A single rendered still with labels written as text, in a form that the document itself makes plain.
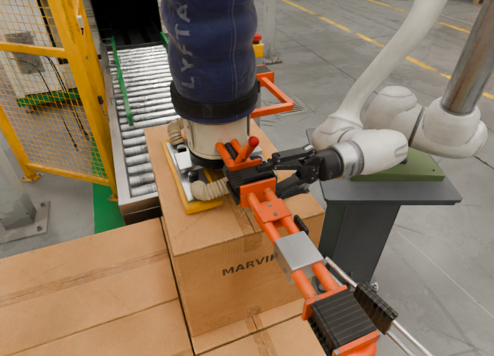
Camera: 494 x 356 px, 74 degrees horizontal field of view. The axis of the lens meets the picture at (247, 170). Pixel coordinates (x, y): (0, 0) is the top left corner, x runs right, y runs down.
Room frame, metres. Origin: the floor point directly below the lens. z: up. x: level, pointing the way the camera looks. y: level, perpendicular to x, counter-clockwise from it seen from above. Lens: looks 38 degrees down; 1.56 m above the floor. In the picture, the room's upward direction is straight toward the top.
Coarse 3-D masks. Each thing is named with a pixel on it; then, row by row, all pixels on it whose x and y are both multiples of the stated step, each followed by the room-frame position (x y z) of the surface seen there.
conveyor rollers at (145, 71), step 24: (144, 48) 3.17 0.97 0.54; (144, 72) 2.56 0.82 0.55; (168, 72) 2.56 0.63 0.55; (144, 96) 2.12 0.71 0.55; (168, 96) 2.16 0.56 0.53; (120, 120) 1.80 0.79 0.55; (144, 120) 1.84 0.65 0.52; (168, 120) 1.81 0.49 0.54; (144, 144) 1.58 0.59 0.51; (144, 168) 1.31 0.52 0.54; (144, 192) 1.14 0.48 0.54
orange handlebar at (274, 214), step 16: (256, 112) 0.88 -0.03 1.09; (272, 112) 0.90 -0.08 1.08; (224, 160) 0.65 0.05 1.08; (272, 192) 0.52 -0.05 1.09; (256, 208) 0.47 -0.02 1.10; (272, 208) 0.47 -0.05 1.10; (272, 224) 0.43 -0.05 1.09; (288, 224) 0.43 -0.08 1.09; (272, 240) 0.40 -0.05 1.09; (320, 272) 0.33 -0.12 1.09; (304, 288) 0.30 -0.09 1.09; (352, 352) 0.20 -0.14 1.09; (368, 352) 0.20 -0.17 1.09
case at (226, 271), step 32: (160, 128) 1.03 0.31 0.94; (256, 128) 1.03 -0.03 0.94; (160, 160) 0.84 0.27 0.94; (160, 192) 0.69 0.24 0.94; (192, 224) 0.57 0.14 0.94; (224, 224) 0.57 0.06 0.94; (256, 224) 0.57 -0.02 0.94; (320, 224) 0.61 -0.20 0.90; (192, 256) 0.48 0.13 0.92; (224, 256) 0.51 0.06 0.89; (256, 256) 0.54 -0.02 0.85; (192, 288) 0.48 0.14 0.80; (224, 288) 0.51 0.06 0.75; (256, 288) 0.54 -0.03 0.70; (288, 288) 0.58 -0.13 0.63; (192, 320) 0.47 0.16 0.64; (224, 320) 0.51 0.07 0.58
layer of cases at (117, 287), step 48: (96, 240) 0.85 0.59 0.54; (144, 240) 0.85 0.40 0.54; (0, 288) 0.64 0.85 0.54; (48, 288) 0.64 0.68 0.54; (96, 288) 0.64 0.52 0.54; (144, 288) 0.64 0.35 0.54; (0, 336) 0.48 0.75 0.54; (48, 336) 0.48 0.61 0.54; (96, 336) 0.48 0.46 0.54; (144, 336) 0.48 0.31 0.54; (240, 336) 0.48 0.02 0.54; (288, 336) 0.48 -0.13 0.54
